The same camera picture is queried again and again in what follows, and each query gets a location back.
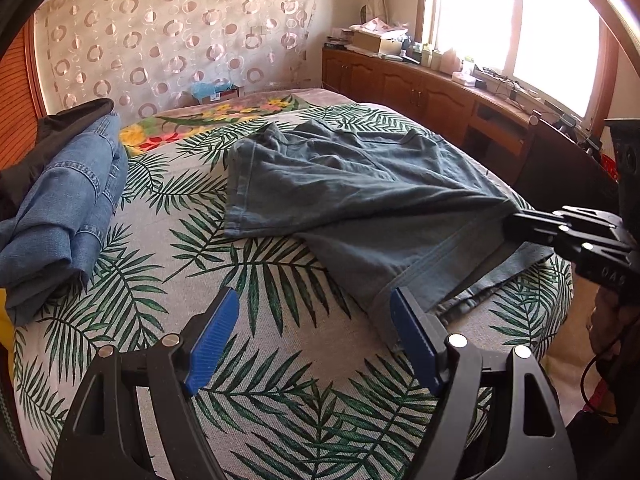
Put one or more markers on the grey-green pants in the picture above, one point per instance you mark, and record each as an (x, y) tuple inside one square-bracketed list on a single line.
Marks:
[(375, 195)]

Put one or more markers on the yellow cloth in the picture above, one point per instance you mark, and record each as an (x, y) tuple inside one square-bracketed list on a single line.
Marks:
[(4, 320)]

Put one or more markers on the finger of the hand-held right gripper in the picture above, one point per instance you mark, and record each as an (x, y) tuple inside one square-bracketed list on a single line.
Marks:
[(590, 247), (540, 223)]

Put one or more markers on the small printed box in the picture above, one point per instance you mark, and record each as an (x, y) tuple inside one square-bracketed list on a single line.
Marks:
[(227, 95)]

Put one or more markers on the leaf-print bed sheet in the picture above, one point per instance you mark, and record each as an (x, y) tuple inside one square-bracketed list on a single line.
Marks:
[(280, 285)]

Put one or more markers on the floral blanket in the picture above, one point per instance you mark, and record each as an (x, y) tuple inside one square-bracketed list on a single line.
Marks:
[(200, 122)]

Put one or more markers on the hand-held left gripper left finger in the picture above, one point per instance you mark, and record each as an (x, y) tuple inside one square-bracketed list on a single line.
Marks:
[(215, 340)]

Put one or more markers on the blue denim jeans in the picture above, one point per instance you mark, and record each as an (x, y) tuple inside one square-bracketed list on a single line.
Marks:
[(55, 210)]

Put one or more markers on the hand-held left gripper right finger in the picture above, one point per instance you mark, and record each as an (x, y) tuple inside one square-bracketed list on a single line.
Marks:
[(410, 330)]

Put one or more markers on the cardboard box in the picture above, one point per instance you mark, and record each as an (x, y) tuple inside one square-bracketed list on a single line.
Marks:
[(372, 42)]

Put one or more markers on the window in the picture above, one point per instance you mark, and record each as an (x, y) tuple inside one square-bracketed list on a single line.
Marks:
[(500, 20)]

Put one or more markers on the circle-print sheer curtain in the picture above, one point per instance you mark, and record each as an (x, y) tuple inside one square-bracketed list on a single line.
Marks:
[(175, 35)]

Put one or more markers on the dark wooden chair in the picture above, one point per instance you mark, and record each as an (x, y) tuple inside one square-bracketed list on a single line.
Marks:
[(560, 160)]

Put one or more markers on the orange slatted wooden panel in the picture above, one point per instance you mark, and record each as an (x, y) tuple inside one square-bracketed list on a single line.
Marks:
[(17, 100)]

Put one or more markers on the person's right hand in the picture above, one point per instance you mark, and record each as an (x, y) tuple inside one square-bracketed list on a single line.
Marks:
[(602, 320)]

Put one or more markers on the wooden cabinet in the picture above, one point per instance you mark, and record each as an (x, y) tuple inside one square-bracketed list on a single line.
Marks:
[(425, 95)]

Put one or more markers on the black garment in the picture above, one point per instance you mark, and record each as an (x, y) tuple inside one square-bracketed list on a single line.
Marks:
[(60, 130)]

